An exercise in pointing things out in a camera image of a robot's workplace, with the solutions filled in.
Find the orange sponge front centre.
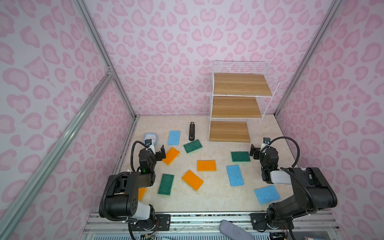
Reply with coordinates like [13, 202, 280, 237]
[182, 170, 204, 191]

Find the blue sponge centre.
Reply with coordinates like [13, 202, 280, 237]
[226, 165, 245, 187]

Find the white wire wooden shelf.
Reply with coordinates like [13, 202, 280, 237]
[209, 61, 280, 143]

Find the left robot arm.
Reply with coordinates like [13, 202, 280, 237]
[99, 140, 166, 227]

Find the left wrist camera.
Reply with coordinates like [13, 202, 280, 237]
[145, 139, 156, 154]

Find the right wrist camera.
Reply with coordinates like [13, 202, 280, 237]
[261, 138, 271, 149]

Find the grey cloth object front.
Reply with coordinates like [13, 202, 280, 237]
[219, 220, 255, 240]

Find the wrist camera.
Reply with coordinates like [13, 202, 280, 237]
[145, 139, 156, 154]
[261, 138, 271, 149]

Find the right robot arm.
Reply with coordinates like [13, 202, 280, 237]
[250, 138, 338, 233]

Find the blue sponge back left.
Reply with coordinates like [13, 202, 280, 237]
[168, 131, 181, 146]

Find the orange sponge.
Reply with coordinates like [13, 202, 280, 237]
[138, 188, 147, 201]
[162, 148, 180, 166]
[182, 170, 204, 191]
[197, 160, 217, 172]

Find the blue square timer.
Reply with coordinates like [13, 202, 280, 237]
[144, 133, 158, 145]

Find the orange sponge front left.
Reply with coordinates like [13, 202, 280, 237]
[138, 188, 147, 201]

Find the green sponge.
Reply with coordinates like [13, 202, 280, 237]
[231, 152, 251, 162]
[158, 174, 175, 196]
[184, 140, 203, 154]

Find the orange sponge left back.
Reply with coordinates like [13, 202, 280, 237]
[162, 148, 180, 166]

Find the black stapler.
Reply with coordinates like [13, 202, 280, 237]
[189, 122, 195, 142]

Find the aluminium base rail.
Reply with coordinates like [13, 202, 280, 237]
[81, 211, 344, 240]

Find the blue sponge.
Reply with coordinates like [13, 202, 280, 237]
[226, 165, 245, 187]
[254, 185, 281, 205]
[168, 131, 181, 146]

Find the blue sponge front right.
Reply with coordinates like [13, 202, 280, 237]
[254, 185, 281, 205]

